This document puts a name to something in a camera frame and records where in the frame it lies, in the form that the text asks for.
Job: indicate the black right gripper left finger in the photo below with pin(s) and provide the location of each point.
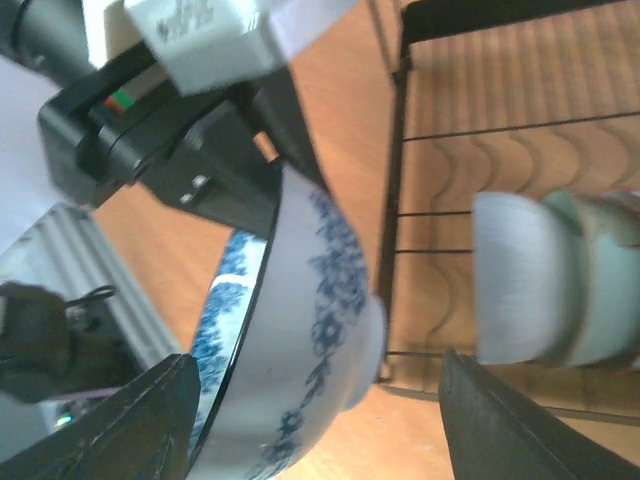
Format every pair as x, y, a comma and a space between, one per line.
141, 432

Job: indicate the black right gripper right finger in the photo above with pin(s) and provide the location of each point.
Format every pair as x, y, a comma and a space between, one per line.
493, 431

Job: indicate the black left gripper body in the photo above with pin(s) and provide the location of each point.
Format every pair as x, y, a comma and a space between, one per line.
194, 153

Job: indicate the celadon green bowl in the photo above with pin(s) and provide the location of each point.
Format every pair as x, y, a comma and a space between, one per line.
608, 252

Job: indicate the blue floral white bowl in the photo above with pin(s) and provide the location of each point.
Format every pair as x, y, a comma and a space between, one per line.
290, 336

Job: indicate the black wire dish rack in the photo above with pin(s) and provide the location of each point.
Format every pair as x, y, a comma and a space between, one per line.
521, 97

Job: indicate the orange diamond patterned bowl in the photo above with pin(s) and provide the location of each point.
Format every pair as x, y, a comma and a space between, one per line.
626, 198

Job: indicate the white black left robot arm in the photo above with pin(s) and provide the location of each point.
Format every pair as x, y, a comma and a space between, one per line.
48, 38

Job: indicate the aluminium rail frame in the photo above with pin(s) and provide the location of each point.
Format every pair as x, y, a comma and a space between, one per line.
66, 252

